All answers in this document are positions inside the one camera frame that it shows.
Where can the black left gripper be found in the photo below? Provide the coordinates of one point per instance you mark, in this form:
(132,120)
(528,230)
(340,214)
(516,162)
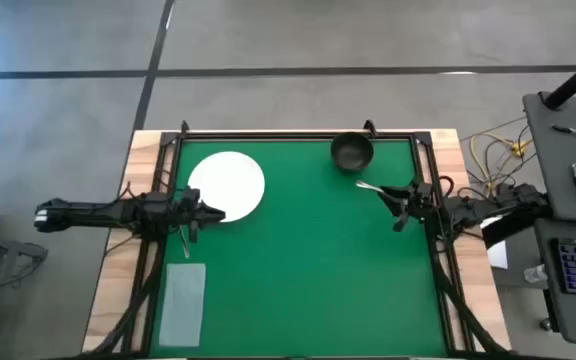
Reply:
(185,215)

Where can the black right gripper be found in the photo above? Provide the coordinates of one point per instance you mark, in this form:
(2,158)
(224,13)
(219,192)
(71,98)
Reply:
(422,200)

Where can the white round plate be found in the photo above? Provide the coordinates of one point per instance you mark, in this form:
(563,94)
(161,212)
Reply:
(228,182)

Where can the silver metal spoon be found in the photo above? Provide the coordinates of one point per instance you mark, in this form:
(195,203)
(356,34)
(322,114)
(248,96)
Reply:
(367,186)

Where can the silver metal rod tool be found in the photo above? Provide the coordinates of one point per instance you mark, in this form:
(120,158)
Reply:
(185,247)

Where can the black bowl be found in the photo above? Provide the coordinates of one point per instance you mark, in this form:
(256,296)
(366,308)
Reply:
(352,152)

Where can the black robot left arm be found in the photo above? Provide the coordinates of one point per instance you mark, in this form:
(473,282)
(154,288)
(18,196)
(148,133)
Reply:
(93,212)

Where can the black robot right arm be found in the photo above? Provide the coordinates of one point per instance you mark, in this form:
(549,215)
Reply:
(473,210)

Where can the pale folded napkin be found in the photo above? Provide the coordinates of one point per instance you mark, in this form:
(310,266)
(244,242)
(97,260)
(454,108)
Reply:
(183,305)

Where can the white paper sheet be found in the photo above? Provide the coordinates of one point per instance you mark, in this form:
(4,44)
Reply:
(498,256)

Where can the green table mat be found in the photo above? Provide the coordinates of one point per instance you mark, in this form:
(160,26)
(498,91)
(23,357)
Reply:
(308,270)

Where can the grey side cart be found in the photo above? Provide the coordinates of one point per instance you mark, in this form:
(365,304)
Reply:
(558,150)

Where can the black pen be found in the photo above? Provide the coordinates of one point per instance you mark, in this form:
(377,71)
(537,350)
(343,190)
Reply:
(573,132)

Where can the black pole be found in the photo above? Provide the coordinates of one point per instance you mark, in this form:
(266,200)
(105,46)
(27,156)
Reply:
(575,80)

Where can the black metal rig frame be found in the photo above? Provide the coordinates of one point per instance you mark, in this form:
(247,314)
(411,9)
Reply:
(430,165)

